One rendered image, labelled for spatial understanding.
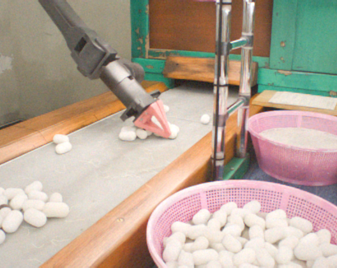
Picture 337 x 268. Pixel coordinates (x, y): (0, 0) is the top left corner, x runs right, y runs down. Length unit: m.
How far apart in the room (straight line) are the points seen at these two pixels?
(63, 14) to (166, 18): 0.45
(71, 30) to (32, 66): 2.14
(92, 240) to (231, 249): 0.17
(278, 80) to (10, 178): 0.81
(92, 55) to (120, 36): 1.59
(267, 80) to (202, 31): 0.26
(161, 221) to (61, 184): 0.21
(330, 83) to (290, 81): 0.12
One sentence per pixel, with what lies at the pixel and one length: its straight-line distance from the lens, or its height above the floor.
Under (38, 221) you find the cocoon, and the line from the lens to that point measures 0.54.
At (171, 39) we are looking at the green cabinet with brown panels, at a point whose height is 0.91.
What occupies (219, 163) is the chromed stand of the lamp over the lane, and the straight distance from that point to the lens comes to 0.66.
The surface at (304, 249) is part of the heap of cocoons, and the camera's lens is 0.51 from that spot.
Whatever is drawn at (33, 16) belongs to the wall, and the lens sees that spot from 2.96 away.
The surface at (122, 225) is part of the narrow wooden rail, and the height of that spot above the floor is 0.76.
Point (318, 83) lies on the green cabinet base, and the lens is 1.16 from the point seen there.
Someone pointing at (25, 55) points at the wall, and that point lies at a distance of 3.08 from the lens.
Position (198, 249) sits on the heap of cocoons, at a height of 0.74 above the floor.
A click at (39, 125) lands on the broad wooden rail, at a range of 0.89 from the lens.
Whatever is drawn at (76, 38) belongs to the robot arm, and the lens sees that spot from 0.89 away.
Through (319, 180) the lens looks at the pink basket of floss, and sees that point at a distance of 0.82.
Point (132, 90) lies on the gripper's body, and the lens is 0.81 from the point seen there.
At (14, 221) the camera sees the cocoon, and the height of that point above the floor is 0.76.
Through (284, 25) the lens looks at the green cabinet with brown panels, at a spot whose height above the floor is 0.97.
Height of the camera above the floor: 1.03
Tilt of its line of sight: 19 degrees down
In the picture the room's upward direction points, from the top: straight up
